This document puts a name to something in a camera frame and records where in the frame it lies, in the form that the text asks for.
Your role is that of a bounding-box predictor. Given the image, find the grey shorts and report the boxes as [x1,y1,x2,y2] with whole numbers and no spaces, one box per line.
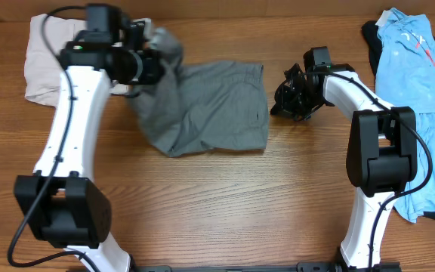
[128,27,269,157]

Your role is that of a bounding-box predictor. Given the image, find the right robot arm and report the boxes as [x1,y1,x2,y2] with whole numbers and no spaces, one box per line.
[270,47,417,271]

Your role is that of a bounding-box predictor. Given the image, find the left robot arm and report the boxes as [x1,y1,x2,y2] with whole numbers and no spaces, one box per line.
[14,4,163,272]

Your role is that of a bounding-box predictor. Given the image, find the light blue shirt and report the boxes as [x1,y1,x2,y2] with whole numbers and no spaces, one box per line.
[375,8,435,222]

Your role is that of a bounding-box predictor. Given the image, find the folded beige shorts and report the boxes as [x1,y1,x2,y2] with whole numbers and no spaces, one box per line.
[23,13,130,107]

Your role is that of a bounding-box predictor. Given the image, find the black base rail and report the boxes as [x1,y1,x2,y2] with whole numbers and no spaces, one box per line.
[66,261,402,272]

